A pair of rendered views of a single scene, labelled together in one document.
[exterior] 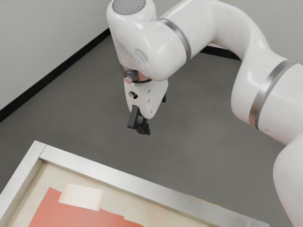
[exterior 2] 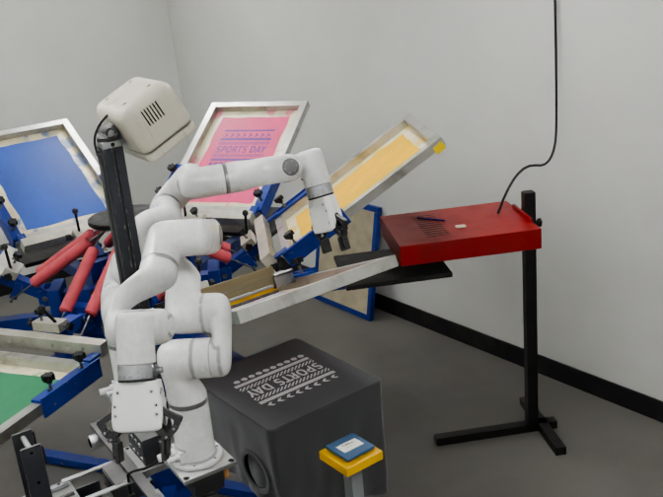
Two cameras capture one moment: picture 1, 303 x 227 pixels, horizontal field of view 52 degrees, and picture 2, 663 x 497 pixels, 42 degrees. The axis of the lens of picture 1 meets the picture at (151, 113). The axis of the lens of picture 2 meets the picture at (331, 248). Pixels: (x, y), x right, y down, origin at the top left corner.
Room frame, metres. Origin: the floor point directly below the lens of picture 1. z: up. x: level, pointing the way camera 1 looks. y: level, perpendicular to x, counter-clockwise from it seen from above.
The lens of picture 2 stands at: (1.67, -1.99, 2.27)
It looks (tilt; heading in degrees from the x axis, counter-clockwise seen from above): 19 degrees down; 120
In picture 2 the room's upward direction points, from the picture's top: 5 degrees counter-clockwise
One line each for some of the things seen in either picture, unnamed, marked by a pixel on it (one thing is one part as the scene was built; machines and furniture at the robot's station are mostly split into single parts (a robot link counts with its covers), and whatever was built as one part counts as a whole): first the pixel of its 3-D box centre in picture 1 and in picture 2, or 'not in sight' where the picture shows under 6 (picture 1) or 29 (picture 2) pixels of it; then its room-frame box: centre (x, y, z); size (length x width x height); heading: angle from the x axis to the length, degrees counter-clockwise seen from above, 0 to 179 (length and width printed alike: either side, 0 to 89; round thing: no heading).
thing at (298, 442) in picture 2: not in sight; (331, 461); (0.41, 0.05, 0.74); 0.45 x 0.03 x 0.43; 66
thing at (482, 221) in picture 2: not in sight; (457, 232); (0.33, 1.43, 1.06); 0.61 x 0.46 x 0.12; 36
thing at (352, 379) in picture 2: not in sight; (284, 380); (0.20, 0.14, 0.95); 0.48 x 0.44 x 0.01; 156
